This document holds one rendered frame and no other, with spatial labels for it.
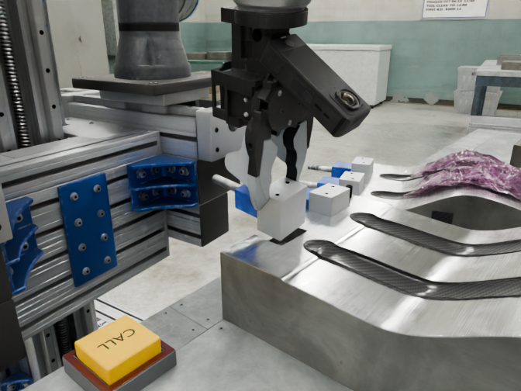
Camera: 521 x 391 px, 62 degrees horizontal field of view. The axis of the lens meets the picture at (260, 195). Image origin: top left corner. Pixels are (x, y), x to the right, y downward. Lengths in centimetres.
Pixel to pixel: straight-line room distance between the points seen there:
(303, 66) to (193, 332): 31
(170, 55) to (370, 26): 715
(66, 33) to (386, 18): 485
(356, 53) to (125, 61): 635
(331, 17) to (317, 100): 775
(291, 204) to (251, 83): 15
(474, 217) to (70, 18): 596
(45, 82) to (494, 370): 75
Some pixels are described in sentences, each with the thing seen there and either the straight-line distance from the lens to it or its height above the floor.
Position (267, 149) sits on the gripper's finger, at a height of 101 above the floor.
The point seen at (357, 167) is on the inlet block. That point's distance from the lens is 87.
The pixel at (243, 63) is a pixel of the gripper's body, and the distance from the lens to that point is 47.
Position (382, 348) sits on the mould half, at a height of 86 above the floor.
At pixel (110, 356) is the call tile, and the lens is 45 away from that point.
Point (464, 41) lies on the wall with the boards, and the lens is 769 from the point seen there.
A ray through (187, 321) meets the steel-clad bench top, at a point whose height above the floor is 80.
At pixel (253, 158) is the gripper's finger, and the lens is 44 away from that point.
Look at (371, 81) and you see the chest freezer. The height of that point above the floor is 41.
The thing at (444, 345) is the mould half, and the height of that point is 89.
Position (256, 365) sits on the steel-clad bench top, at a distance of 48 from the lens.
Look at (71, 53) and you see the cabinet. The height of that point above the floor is 87.
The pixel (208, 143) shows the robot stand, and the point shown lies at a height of 94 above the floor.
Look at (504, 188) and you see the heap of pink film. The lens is 75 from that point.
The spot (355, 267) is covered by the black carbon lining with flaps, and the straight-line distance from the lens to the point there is 49.
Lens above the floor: 112
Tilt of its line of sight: 21 degrees down
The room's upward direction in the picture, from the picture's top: straight up
